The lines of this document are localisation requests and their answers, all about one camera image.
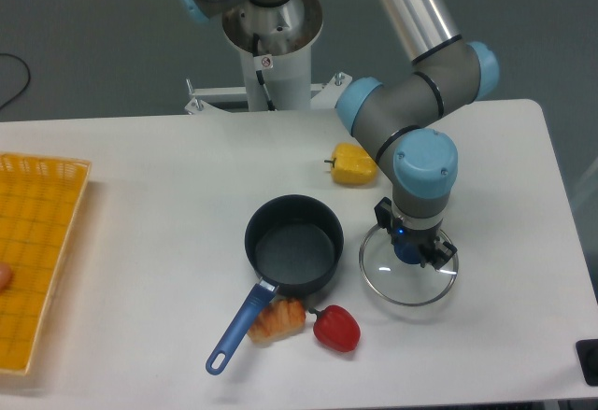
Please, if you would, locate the dark saucepan blue handle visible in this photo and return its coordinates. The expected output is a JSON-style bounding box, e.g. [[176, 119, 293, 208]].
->
[[206, 194, 344, 375]]

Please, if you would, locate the yellow bell pepper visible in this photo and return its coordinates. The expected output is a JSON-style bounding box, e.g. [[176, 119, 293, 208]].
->
[[324, 143, 377, 186]]

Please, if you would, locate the croissant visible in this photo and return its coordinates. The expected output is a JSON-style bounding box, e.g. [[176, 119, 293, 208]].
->
[[247, 298, 306, 344]]

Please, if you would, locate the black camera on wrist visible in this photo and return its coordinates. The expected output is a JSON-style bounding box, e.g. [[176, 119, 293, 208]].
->
[[374, 197, 393, 233]]

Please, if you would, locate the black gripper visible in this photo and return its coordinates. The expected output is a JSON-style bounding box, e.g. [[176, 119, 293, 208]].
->
[[390, 225, 457, 270]]

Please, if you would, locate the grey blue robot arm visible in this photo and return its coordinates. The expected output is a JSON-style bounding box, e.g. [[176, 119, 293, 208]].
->
[[181, 0, 499, 269]]

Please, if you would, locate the glass lid blue knob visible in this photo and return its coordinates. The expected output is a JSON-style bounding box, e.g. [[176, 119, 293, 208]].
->
[[359, 225, 460, 307]]

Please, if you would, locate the yellow woven basket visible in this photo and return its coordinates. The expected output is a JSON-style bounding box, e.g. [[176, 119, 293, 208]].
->
[[1, 152, 92, 375]]

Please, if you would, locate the black cable on floor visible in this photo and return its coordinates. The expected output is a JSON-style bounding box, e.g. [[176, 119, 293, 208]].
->
[[0, 52, 32, 110]]

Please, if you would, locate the black object table corner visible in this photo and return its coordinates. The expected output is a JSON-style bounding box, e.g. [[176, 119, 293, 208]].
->
[[576, 339, 598, 387]]

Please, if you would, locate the red bell pepper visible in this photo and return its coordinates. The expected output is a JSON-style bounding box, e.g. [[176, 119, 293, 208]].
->
[[307, 304, 361, 353]]

